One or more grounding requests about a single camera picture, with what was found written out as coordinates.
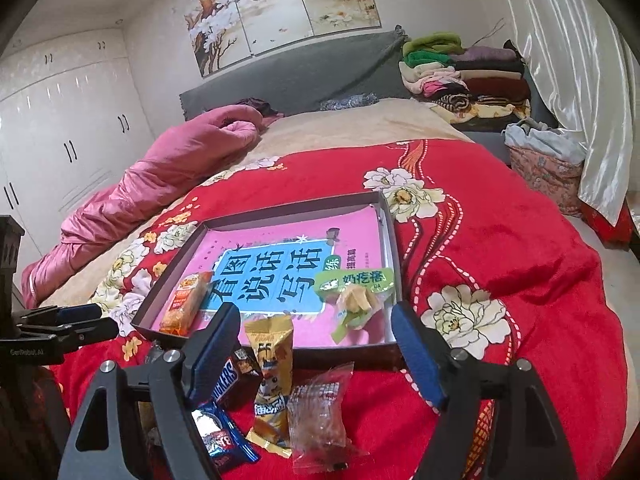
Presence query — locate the white wardrobe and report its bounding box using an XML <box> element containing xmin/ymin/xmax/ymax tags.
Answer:
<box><xmin>0</xmin><ymin>27</ymin><xmax>156</xmax><ymax>261</ymax></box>

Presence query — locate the dark purple cloth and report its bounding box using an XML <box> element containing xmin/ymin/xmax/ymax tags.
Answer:
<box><xmin>235</xmin><ymin>97</ymin><xmax>283</xmax><ymax>118</ymax></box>

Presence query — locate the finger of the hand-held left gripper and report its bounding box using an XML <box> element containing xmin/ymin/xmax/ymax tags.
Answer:
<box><xmin>12</xmin><ymin>303</ymin><xmax>104</xmax><ymax>329</ymax></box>
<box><xmin>17</xmin><ymin>316</ymin><xmax>121</xmax><ymax>357</ymax></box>

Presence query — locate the light blue cloth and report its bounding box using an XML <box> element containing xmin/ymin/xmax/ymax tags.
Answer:
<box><xmin>502</xmin><ymin>117</ymin><xmax>596</xmax><ymax>166</ymax></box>

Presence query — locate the beige bed sheet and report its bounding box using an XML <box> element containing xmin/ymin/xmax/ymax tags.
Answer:
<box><xmin>40</xmin><ymin>97</ymin><xmax>476</xmax><ymax>306</ymax></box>

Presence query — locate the white satin curtain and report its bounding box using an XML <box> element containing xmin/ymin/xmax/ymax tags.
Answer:
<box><xmin>495</xmin><ymin>0</ymin><xmax>640</xmax><ymax>226</ymax></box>

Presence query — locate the floral wall painting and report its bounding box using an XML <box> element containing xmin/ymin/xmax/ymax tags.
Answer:
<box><xmin>172</xmin><ymin>0</ymin><xmax>383</xmax><ymax>78</ymax></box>

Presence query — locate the pink quilt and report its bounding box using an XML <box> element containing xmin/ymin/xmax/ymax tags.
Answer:
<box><xmin>20</xmin><ymin>105</ymin><xmax>286</xmax><ymax>311</ymax></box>

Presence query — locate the yellow snack packet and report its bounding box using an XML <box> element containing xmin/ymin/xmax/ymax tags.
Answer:
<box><xmin>244</xmin><ymin>316</ymin><xmax>295</xmax><ymax>458</ymax></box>

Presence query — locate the blue patterned cloth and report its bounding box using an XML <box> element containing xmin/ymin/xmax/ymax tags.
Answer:
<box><xmin>320</xmin><ymin>92</ymin><xmax>381</xmax><ymax>113</ymax></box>

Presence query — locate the red cloth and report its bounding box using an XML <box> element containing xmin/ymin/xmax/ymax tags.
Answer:
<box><xmin>582</xmin><ymin>200</ymin><xmax>636</xmax><ymax>247</ymax></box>

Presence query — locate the green snack packet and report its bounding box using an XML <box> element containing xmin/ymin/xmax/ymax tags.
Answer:
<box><xmin>314</xmin><ymin>266</ymin><xmax>405</xmax><ymax>345</ymax></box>

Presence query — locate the pink and blue book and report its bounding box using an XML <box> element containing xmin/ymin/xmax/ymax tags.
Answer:
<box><xmin>150</xmin><ymin>207</ymin><xmax>396</xmax><ymax>348</ymax></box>

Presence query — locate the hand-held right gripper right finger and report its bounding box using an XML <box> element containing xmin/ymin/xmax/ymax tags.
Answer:
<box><xmin>390</xmin><ymin>301</ymin><xmax>581</xmax><ymax>480</ymax></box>

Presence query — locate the grey headboard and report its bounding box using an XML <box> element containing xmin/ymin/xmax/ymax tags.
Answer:
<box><xmin>179</xmin><ymin>25</ymin><xmax>416</xmax><ymax>121</ymax></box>

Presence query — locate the brown chocolate bar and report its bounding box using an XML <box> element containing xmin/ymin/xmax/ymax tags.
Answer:
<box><xmin>210</xmin><ymin>349</ymin><xmax>263</xmax><ymax>411</ymax></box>

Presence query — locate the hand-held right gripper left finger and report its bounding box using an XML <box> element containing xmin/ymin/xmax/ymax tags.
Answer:
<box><xmin>59</xmin><ymin>302</ymin><xmax>243</xmax><ymax>480</ymax></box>

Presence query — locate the stack of folded clothes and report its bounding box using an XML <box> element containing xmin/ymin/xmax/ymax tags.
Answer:
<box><xmin>397</xmin><ymin>32</ymin><xmax>533</xmax><ymax>123</ymax></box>

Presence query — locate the pink floral fabric bag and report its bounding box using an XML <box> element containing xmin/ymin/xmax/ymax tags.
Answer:
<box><xmin>505</xmin><ymin>142</ymin><xmax>586</xmax><ymax>218</ymax></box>

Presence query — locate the red floral blanket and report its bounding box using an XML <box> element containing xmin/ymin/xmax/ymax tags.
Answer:
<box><xmin>50</xmin><ymin>137</ymin><xmax>628</xmax><ymax>480</ymax></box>

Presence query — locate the orange snack packet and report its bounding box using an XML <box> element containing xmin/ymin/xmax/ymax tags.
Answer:
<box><xmin>159</xmin><ymin>271</ymin><xmax>215</xmax><ymax>337</ymax></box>

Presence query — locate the blue cookie packet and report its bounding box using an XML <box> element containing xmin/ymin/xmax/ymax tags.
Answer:
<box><xmin>192</xmin><ymin>402</ymin><xmax>261</xmax><ymax>476</ymax></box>

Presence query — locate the clear red-print snack packet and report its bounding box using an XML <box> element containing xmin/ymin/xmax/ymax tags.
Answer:
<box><xmin>286</xmin><ymin>362</ymin><xmax>370</xmax><ymax>476</ymax></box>

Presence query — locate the dark shallow cardboard box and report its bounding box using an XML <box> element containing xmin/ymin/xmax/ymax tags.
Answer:
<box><xmin>131</xmin><ymin>190</ymin><xmax>407</xmax><ymax>372</ymax></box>

